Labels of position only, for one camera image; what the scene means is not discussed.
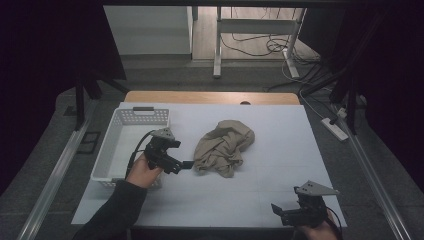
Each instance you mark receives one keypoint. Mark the white cabinet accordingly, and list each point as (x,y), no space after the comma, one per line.
(150,30)

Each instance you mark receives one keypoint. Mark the aluminium rail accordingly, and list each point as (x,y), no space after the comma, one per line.
(373,176)
(56,173)

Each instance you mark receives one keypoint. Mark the person's right hand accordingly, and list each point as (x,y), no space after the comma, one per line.
(316,233)

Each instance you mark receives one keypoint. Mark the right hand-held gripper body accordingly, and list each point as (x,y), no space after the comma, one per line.
(310,210)

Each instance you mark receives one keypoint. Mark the black floor frame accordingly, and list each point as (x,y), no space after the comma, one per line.
(88,142)

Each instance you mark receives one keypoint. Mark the white plastic basket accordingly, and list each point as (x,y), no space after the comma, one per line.
(116,146)

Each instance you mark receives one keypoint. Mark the beige cloth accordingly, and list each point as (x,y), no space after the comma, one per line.
(223,146)

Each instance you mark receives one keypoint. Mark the white foam board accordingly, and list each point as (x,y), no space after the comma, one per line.
(260,186)

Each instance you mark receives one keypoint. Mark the black metal stand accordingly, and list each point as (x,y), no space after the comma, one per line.
(79,103)
(350,106)

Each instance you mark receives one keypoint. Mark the white desk frame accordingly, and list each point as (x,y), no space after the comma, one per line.
(256,26)

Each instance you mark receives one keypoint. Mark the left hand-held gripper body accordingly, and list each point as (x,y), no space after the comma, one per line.
(160,150)

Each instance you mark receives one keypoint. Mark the person's left hand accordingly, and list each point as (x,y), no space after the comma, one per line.
(143,173)

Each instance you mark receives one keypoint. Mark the white power strip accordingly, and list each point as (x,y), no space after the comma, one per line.
(335,130)

